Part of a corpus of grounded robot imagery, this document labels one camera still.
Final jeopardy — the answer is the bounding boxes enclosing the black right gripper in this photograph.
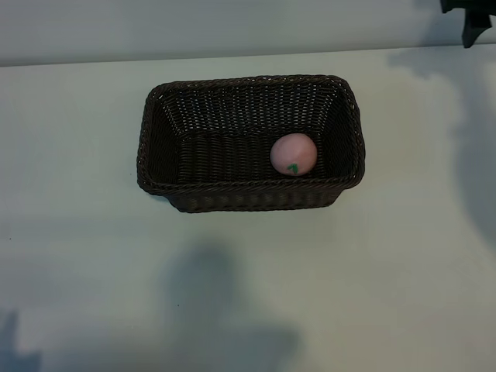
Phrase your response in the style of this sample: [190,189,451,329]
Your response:
[439,0,496,50]

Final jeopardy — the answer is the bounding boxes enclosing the pink peach with green mark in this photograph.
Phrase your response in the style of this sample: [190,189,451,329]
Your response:
[269,133,319,177]

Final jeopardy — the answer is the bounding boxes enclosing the dark brown wicker basket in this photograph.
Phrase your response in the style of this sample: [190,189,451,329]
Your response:
[136,74,367,213]

